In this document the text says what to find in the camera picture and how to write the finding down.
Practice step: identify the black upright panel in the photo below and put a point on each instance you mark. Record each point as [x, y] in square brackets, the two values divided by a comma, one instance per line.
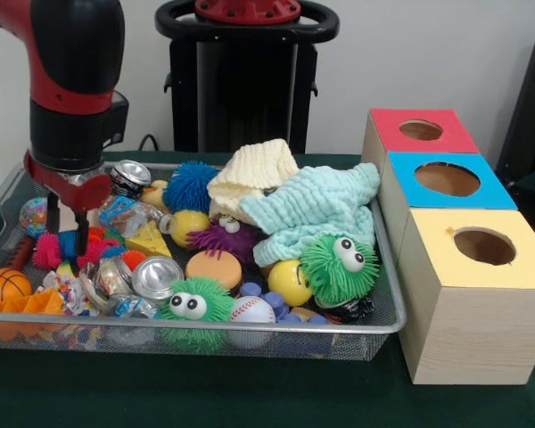
[528, 102]

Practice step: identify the green spiky ball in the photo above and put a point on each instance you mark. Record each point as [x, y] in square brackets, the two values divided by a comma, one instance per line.
[334, 276]

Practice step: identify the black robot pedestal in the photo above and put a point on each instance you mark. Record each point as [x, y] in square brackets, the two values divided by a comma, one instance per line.
[245, 89]

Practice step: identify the blue spiky ball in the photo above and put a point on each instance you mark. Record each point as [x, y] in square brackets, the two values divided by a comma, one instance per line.
[189, 185]

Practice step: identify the yellow smiley ball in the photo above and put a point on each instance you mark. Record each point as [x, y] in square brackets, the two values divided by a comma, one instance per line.
[284, 283]

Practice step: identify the purple spiky toy with eyes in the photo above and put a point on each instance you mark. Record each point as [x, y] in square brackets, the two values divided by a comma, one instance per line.
[232, 243]

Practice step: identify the colourful spotted cloth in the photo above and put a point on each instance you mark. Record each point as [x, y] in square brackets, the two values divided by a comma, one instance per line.
[69, 287]

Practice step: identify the cream waffle cloth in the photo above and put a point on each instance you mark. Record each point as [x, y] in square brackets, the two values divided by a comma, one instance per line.
[254, 169]

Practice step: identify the white toy baseball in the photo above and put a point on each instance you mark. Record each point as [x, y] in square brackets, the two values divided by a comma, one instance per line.
[253, 310]

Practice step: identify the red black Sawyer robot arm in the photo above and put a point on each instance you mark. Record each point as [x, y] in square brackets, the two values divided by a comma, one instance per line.
[71, 67]

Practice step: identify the wooden box with three holes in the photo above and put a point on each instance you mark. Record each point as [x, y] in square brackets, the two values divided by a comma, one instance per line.
[472, 330]

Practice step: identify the green spiky toy with eyes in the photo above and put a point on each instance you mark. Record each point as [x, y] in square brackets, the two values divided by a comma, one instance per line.
[209, 296]

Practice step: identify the orange toy basketball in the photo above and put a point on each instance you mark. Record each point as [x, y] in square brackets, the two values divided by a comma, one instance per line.
[4, 285]

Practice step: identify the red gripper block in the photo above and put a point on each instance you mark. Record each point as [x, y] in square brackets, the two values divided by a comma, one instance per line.
[78, 194]

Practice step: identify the mint waffle cloth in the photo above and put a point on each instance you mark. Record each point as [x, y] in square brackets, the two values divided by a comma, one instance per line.
[312, 205]

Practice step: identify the silver drink can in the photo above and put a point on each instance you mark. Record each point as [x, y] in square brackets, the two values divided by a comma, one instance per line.
[157, 276]

